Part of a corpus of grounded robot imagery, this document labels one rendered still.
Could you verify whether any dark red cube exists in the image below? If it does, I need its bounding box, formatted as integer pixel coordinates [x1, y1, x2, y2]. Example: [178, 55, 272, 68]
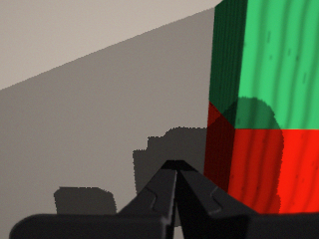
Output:
[203, 102, 319, 213]

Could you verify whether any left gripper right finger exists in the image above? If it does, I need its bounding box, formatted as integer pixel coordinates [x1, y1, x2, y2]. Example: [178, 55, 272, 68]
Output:
[175, 160, 319, 239]

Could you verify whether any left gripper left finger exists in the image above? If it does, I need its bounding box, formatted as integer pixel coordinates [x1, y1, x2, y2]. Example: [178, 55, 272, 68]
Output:
[9, 160, 177, 239]

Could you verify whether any green cube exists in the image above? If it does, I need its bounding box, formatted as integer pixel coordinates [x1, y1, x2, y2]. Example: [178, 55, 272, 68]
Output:
[208, 0, 319, 129]

